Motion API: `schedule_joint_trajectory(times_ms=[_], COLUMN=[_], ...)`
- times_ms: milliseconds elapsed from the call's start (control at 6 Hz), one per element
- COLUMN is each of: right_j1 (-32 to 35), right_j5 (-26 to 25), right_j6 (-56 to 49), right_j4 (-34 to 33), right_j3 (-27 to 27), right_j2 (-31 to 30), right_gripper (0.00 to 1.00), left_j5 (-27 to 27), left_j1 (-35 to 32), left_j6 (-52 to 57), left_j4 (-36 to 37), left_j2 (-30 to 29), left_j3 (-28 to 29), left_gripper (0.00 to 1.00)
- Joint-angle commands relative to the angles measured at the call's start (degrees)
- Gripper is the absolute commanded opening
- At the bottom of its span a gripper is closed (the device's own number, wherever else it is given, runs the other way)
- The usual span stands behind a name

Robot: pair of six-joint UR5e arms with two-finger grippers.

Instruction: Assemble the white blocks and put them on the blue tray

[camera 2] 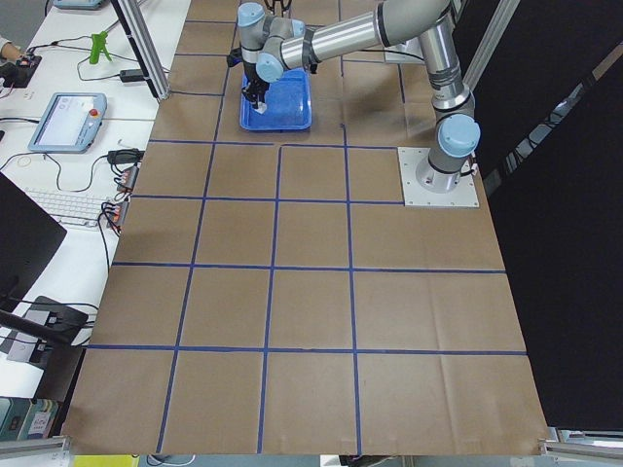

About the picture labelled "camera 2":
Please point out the person hand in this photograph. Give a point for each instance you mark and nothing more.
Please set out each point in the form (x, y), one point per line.
(8, 50)

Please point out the white keyboard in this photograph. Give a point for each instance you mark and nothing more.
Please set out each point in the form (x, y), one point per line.
(71, 210)

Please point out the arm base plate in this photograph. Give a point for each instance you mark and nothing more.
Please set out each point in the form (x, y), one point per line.
(425, 187)

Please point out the aluminium frame post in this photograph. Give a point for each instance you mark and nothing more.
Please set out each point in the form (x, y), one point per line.
(133, 23)

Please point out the white block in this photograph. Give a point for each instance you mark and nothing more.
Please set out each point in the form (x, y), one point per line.
(260, 107)

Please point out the black power adapter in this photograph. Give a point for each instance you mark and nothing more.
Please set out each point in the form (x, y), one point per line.
(131, 75)

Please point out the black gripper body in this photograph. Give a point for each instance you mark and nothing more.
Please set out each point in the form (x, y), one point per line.
(255, 88)

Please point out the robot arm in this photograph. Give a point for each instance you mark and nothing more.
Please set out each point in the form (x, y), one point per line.
(269, 46)

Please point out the teach pendant tablet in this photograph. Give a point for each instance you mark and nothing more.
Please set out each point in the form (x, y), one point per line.
(70, 123)

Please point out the black monitor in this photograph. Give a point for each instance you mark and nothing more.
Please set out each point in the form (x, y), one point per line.
(29, 239)

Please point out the blue plastic tray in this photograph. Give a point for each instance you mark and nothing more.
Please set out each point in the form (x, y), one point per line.
(288, 103)

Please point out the green handled grabber tool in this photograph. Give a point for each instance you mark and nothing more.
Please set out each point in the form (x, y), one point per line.
(99, 47)

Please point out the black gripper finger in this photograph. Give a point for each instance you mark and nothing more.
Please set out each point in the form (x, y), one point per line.
(256, 102)

